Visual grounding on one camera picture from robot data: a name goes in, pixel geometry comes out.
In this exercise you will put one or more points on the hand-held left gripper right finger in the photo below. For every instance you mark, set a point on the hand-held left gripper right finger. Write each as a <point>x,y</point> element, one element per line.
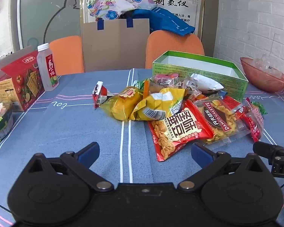
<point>200,152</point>

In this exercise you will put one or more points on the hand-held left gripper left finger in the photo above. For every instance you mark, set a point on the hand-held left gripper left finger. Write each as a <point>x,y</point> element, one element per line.
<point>89,151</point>

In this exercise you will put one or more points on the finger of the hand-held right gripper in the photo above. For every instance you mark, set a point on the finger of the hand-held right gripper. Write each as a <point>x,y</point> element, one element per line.
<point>264,149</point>

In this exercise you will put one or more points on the red pink snack packet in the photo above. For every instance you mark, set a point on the red pink snack packet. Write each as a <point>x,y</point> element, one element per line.
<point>254,121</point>

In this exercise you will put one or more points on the large red snack packet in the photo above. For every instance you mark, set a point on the large red snack packet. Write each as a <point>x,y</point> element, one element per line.
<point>177,132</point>

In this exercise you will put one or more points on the clear packet with dark label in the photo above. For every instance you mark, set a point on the clear packet with dark label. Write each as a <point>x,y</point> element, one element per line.
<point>223,123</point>

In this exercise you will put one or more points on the yellow cake packet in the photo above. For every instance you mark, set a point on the yellow cake packet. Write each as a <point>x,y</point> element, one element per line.
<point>123,105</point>

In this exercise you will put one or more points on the red white snack packet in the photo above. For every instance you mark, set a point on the red white snack packet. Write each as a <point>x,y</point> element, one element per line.
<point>99,92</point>

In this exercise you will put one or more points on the yellow chip packet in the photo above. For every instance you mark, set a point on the yellow chip packet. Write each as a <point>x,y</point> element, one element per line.
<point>156,104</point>

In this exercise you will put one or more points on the green cardboard box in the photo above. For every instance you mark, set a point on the green cardboard box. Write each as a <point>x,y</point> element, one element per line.
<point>235,86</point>

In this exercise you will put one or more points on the blue striped tablecloth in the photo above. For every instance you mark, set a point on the blue striped tablecloth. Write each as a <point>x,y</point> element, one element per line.
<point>73,127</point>

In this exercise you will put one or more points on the small red snack packet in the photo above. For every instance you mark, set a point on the small red snack packet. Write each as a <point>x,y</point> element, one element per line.
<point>232,102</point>

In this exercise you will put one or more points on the pink bowl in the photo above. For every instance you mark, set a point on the pink bowl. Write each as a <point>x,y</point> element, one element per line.
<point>262,81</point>

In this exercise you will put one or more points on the clear plastic wrap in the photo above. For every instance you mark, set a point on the clear plastic wrap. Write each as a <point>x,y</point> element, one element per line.
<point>262,62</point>

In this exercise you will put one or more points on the clear packet with orange edge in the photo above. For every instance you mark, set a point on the clear packet with orange edge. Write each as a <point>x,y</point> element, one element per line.
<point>156,87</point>

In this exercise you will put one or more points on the clear drink bottle red label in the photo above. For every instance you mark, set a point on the clear drink bottle red label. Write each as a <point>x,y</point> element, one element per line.
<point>47,71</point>

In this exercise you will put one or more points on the green snack tub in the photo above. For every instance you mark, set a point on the green snack tub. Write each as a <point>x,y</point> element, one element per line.
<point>0,127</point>

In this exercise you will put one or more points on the red cracker box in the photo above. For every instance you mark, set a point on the red cracker box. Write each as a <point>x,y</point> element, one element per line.
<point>26,80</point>

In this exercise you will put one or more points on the orange chair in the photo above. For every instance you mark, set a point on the orange chair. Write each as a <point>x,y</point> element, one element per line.
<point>172,45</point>
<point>68,54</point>

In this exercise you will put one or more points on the brown cardboard sheet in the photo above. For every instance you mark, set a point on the brown cardboard sheet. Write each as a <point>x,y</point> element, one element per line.
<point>113,47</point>

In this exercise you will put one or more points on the blue plastic bag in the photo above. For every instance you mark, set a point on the blue plastic bag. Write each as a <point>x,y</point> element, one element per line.
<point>170,21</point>

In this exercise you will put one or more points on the floral cloth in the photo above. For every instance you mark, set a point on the floral cloth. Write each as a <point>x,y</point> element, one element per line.
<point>123,0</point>

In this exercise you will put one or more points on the wall poster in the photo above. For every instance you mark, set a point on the wall poster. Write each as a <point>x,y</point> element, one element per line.
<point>175,4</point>

